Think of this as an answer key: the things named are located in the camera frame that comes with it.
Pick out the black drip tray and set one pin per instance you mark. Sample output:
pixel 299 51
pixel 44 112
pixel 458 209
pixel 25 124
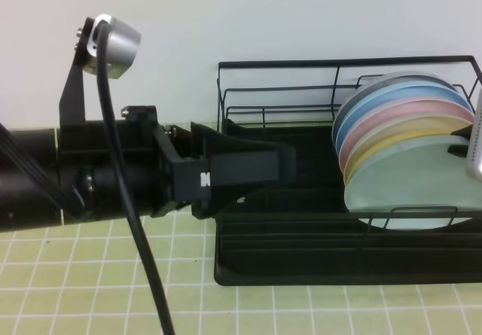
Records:
pixel 286 252

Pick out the blue plate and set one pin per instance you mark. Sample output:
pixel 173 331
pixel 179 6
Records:
pixel 369 99

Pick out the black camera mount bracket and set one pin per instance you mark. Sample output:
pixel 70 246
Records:
pixel 71 104

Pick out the bright yellow plate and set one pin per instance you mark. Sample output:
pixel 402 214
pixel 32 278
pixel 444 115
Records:
pixel 395 143

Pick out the black wire dish rack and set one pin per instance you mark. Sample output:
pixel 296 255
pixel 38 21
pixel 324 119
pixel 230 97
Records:
pixel 311 92

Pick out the pale yellow plate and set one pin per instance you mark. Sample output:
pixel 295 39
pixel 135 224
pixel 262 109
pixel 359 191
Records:
pixel 426 124

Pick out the grey plate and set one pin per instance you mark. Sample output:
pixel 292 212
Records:
pixel 380 82

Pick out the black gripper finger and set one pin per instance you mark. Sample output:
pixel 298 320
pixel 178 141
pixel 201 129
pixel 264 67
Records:
pixel 460 150

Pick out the pink plate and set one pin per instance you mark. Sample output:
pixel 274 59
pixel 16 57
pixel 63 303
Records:
pixel 394 109

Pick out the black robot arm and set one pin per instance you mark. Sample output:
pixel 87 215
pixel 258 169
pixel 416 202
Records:
pixel 76 159

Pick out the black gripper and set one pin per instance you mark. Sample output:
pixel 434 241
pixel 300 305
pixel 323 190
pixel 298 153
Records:
pixel 207 171

